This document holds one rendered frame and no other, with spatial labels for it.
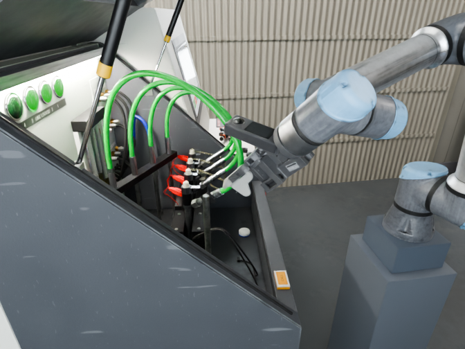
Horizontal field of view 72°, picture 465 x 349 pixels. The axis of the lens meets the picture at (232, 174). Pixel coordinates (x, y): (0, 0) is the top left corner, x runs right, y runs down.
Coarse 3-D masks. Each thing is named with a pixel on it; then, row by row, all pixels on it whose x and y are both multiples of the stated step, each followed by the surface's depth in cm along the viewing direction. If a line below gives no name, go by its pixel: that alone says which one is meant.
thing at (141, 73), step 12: (132, 72) 71; (144, 72) 69; (156, 72) 68; (120, 84) 73; (180, 84) 67; (204, 96) 67; (108, 108) 77; (216, 108) 67; (108, 120) 79; (108, 132) 81; (108, 144) 83; (240, 144) 69; (108, 156) 84; (240, 156) 69; (108, 168) 86
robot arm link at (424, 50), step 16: (464, 16) 70; (416, 32) 74; (432, 32) 71; (448, 32) 70; (400, 48) 68; (416, 48) 68; (432, 48) 70; (448, 48) 79; (368, 64) 66; (384, 64) 66; (400, 64) 67; (416, 64) 69; (432, 64) 74; (304, 80) 67; (320, 80) 65; (384, 80) 66; (400, 80) 71; (304, 96) 64
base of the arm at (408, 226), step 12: (396, 204) 101; (384, 216) 107; (396, 216) 101; (408, 216) 98; (420, 216) 97; (432, 216) 99; (384, 228) 105; (396, 228) 101; (408, 228) 99; (420, 228) 98; (432, 228) 102; (408, 240) 99; (420, 240) 98
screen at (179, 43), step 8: (176, 40) 129; (184, 40) 154; (176, 48) 124; (184, 48) 146; (176, 56) 120; (184, 56) 140; (184, 64) 134; (192, 64) 165; (184, 72) 129; (192, 72) 157; (184, 80) 124; (192, 80) 149; (192, 96) 136; (192, 104) 131; (200, 104) 157; (200, 112) 150
